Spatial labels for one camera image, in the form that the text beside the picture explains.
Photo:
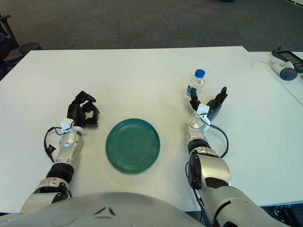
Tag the black table leg with caster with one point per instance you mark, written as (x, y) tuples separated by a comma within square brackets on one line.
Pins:
[(282, 214)]

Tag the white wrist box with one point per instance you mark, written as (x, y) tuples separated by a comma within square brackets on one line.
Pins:
[(203, 109), (66, 124)]

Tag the white and grey VR controller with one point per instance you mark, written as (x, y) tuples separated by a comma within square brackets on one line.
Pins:
[(288, 73)]

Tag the green ribbed plate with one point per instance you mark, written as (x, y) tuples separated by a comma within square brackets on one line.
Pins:
[(132, 146)]

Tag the grey robot torso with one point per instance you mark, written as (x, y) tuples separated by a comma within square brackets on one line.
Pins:
[(106, 212)]

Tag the clear bottle with blue cap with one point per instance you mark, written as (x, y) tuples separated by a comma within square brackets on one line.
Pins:
[(200, 81)]

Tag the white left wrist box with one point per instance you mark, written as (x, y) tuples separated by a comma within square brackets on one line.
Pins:
[(66, 124)]

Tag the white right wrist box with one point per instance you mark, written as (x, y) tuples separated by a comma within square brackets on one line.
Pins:
[(203, 109)]

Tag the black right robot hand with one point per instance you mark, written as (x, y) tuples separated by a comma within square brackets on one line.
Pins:
[(215, 106)]

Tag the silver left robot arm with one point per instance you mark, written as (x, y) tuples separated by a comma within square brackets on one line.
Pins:
[(68, 142)]

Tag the black mesh waste bin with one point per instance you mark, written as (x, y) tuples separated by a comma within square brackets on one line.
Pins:
[(30, 46)]

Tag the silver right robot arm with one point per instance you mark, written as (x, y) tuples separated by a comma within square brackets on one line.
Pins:
[(213, 170)]

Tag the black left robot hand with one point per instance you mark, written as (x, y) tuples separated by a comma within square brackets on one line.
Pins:
[(73, 111)]

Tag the black office chair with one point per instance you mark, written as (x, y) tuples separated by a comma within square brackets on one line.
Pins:
[(7, 45)]

